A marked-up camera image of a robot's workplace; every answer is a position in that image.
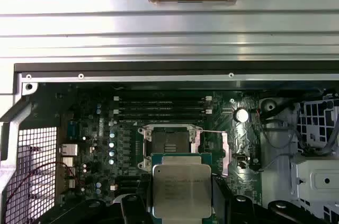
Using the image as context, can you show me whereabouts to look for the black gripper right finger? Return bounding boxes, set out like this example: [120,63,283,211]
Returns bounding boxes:
[211,175,328,224]

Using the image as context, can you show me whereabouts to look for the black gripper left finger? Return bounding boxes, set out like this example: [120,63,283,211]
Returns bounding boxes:
[39,194,154,224]

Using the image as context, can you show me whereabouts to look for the silver CPU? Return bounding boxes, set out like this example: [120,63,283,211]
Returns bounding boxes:
[150,151,213,220]

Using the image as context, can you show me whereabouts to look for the metal socket cover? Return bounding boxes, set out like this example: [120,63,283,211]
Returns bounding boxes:
[190,128,230,177]

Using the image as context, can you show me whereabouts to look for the CPU socket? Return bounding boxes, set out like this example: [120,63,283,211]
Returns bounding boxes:
[137,125,204,180]

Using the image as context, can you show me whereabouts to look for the RAM slot black clips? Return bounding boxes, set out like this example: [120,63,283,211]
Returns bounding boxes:
[118,116,207,126]
[118,102,209,109]

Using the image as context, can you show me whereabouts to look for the RAM slot white clips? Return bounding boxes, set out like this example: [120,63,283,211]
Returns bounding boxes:
[113,109,213,116]
[113,96,213,103]

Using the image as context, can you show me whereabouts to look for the silver rear port block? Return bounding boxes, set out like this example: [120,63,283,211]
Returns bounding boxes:
[59,143,79,156]

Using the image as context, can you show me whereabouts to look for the round coin battery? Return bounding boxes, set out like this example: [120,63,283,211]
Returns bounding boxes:
[233,106,250,123]

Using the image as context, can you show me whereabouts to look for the green motherboard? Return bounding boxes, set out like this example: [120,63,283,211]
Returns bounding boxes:
[57,83,263,224]

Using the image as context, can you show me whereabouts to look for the blue rear port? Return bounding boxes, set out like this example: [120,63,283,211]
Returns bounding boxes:
[67,119,81,140]

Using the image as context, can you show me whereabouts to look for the black PC case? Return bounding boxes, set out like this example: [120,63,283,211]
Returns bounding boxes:
[0,62,339,224]

